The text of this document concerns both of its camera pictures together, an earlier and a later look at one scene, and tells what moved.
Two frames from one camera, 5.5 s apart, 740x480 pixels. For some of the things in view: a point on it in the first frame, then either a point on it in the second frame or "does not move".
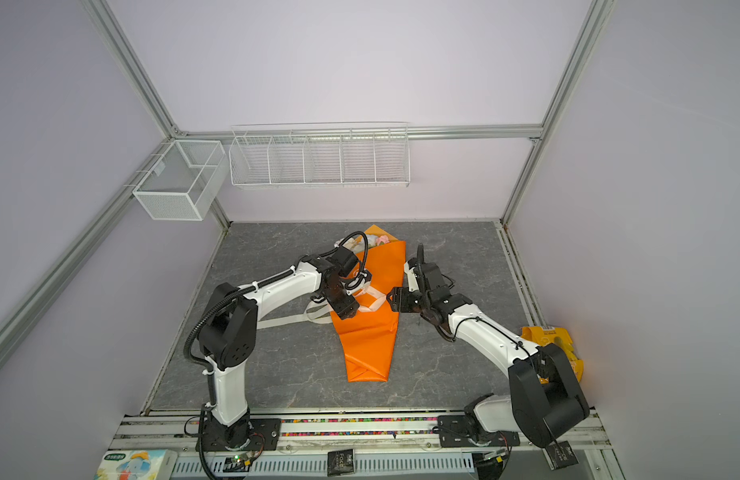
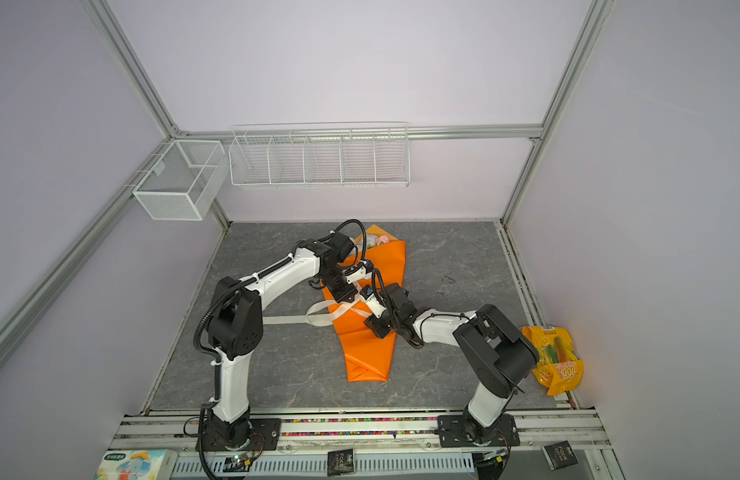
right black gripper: x=400 y=301 to x=376 y=326
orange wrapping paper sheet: x=369 y=336 does not move
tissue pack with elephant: x=140 y=464 does not move
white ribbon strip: x=321 y=312 does not move
